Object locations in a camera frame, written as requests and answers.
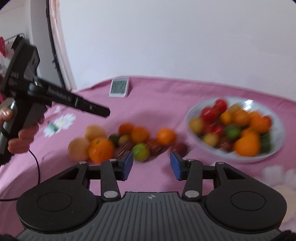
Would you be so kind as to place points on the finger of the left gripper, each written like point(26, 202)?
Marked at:
point(91, 107)

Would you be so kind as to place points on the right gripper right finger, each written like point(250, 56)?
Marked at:
point(190, 171)

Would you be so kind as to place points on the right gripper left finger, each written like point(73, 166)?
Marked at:
point(113, 171)

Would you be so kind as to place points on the person's left hand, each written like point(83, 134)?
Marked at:
point(26, 136)

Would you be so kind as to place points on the red date left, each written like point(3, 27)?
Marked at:
point(119, 153)

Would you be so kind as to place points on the red date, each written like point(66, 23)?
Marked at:
point(154, 147)
point(180, 148)
point(119, 153)

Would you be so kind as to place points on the red date right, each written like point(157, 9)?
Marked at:
point(180, 148)

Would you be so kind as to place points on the large orange with stem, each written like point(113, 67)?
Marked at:
point(100, 150)

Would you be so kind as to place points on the dark green lime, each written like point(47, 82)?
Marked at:
point(114, 138)

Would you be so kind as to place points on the small yellow-green fruit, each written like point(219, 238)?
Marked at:
point(124, 139)

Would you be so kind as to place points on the mandarin orange right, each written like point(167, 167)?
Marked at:
point(166, 137)

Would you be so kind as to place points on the mandarin orange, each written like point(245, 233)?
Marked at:
point(166, 137)
point(139, 134)

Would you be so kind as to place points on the red date middle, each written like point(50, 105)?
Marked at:
point(154, 147)

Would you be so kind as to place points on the yellow longan left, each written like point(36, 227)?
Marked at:
point(196, 125)

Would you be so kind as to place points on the mandarin orange middle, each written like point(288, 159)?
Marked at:
point(139, 134)

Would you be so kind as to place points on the white digital clock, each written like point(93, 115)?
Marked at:
point(119, 87)

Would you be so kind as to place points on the green lime in bowl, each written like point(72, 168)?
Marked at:
point(232, 132)

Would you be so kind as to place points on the red tomato large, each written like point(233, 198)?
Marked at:
point(209, 114)

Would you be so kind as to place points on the front orange in bowl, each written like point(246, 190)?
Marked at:
point(247, 146)

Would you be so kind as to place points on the red tomato top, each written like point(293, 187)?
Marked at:
point(220, 106)

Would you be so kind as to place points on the pink floral tablecloth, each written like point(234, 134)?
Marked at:
point(154, 104)

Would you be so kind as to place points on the white floral fruit bowl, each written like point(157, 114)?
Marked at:
point(251, 116)

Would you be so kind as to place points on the window frame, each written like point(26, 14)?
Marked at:
point(58, 45)

